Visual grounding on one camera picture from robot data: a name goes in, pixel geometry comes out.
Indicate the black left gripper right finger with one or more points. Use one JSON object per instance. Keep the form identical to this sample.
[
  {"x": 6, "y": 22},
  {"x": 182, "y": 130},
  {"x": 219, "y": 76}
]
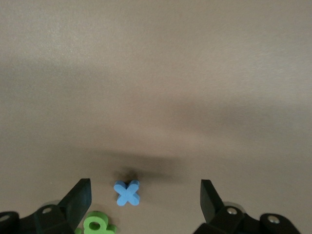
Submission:
[{"x": 226, "y": 219}]

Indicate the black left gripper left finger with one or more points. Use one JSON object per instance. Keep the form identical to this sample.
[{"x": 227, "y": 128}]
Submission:
[{"x": 61, "y": 219}]

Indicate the green foam letter p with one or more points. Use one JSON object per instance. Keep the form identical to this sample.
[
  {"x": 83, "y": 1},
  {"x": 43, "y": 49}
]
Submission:
[{"x": 96, "y": 217}]

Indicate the blue foam letter x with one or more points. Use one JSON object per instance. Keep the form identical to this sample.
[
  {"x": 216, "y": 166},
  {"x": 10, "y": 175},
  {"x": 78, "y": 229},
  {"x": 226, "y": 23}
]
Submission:
[{"x": 126, "y": 193}]

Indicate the brown table cover mat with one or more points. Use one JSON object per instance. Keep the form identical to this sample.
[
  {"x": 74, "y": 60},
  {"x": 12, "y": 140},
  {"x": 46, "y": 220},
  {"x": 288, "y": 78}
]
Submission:
[{"x": 156, "y": 73}]

